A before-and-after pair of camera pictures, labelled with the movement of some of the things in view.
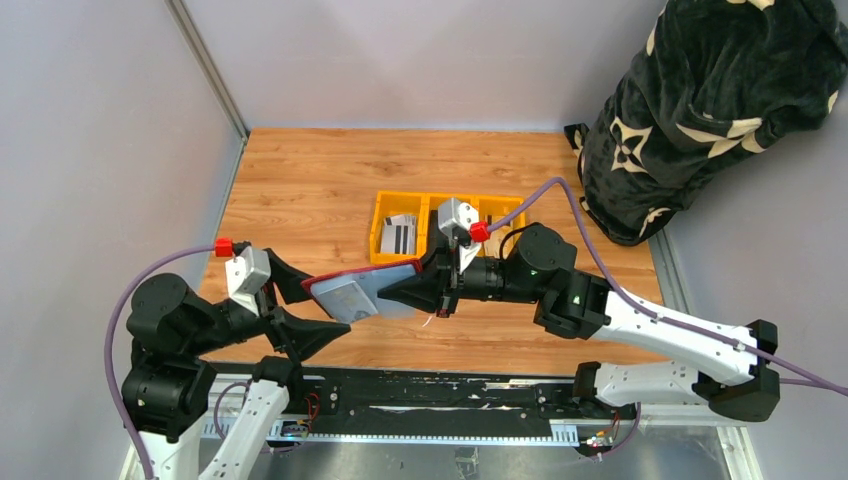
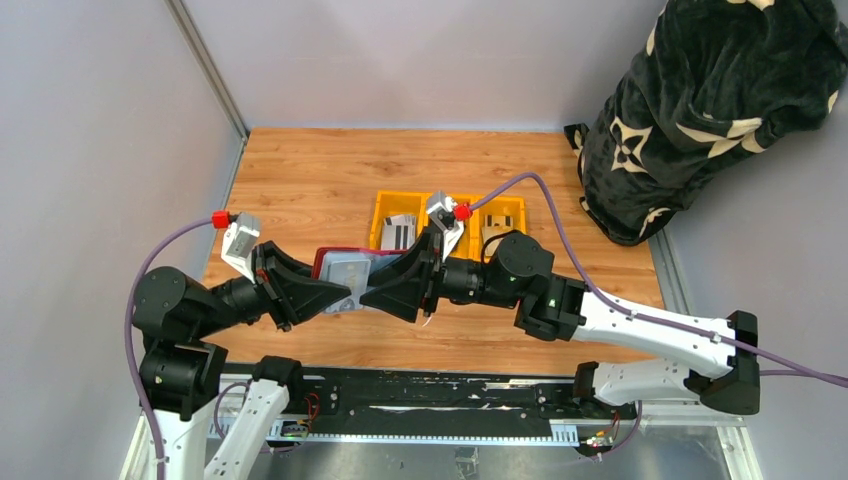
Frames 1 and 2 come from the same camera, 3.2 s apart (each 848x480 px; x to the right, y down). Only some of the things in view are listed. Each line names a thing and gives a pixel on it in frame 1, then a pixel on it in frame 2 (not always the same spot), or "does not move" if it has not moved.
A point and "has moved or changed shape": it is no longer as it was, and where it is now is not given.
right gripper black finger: (438, 266) -> (410, 263)
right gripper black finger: (424, 291) does not move
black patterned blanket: (712, 81) does not move
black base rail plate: (443, 401) does not move
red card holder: (353, 296) has moved or changed shape
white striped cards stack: (399, 234) does not move
